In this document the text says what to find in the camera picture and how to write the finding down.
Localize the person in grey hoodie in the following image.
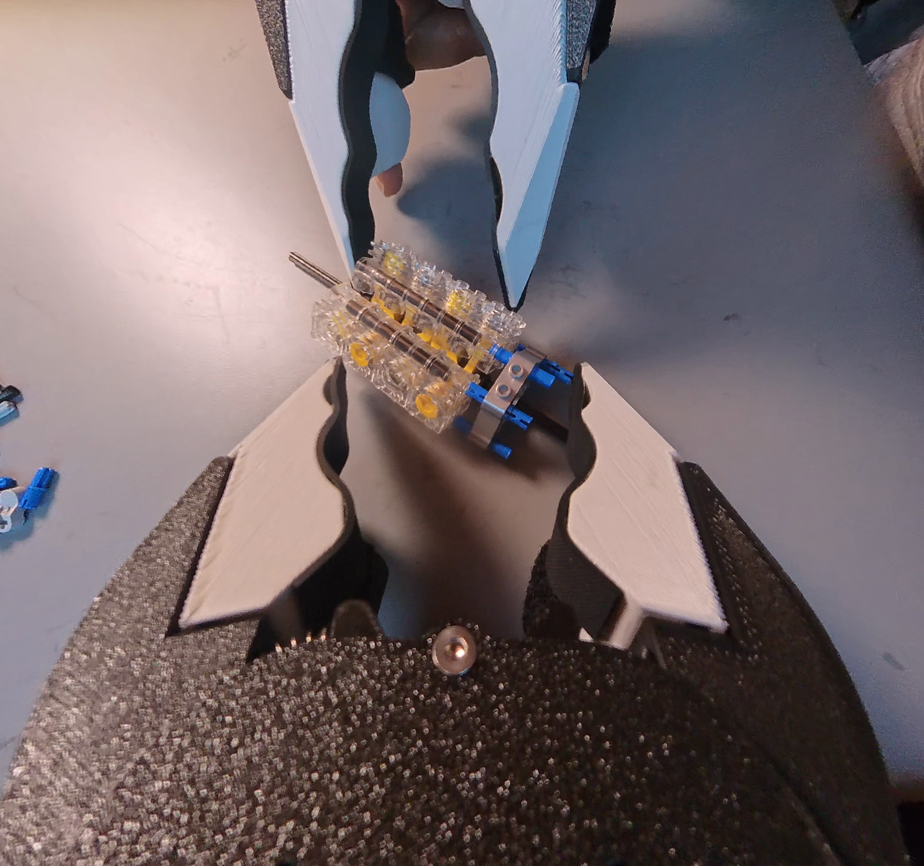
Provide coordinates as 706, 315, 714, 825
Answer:
866, 36, 924, 184

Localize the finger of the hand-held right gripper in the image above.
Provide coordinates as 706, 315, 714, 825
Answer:
464, 0, 580, 312
282, 0, 376, 273

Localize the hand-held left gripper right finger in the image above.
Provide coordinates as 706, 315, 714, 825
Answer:
562, 362, 728, 652

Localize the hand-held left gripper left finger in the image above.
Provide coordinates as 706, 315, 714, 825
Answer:
177, 358, 359, 642

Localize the grey desk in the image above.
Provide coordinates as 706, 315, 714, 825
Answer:
0, 0, 924, 802

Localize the pile of mixed toy parts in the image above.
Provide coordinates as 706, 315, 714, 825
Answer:
0, 382, 60, 535

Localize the clear toy brick engine model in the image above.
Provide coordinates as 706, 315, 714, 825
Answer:
289, 238, 575, 461

